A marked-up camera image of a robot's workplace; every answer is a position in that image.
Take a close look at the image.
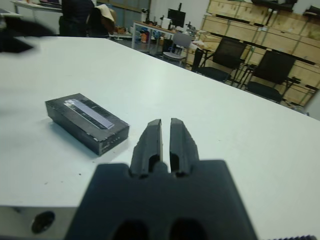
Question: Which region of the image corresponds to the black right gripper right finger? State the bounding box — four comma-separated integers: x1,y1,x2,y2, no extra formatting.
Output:
169,117,200,177

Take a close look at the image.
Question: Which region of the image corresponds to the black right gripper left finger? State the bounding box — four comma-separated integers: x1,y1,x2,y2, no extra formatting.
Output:
129,119,164,179

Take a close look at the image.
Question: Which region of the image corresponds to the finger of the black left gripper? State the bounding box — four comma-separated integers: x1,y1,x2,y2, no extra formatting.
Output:
4,19,55,38
0,35,35,55

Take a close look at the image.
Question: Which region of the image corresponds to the black printed box lid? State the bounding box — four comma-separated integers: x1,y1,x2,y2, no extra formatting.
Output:
44,92,131,157

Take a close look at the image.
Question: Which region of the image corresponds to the small white box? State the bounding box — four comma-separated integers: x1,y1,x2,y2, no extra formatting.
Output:
161,16,173,29

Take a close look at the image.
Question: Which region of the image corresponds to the plain white desk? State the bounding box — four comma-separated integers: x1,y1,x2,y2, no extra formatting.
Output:
11,0,63,12

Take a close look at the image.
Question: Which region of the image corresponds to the person in dark clothes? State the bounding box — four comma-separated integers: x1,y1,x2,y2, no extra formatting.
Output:
58,0,97,38

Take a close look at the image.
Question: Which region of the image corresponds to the tan brown coat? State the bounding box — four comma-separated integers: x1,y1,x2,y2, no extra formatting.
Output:
87,4,118,39

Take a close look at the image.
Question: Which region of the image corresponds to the wooden plywood crate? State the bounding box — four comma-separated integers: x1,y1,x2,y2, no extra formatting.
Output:
184,44,201,68
269,9,320,42
208,0,272,19
201,14,263,47
259,28,320,68
197,31,221,52

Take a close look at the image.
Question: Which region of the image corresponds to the black computer tower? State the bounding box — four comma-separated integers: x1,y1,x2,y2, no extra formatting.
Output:
163,38,174,54

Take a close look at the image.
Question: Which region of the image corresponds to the black mesh office chair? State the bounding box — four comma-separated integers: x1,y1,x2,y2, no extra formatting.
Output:
246,49,298,104
191,36,248,85

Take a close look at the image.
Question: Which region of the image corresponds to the grey office chair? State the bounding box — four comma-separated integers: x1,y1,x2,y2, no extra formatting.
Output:
162,32,194,67

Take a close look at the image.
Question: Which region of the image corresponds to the wood top white desk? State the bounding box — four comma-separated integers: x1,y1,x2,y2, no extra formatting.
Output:
132,20,182,55

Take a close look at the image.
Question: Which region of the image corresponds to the black computer monitor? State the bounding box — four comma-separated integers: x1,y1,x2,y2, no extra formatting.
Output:
167,2,187,28

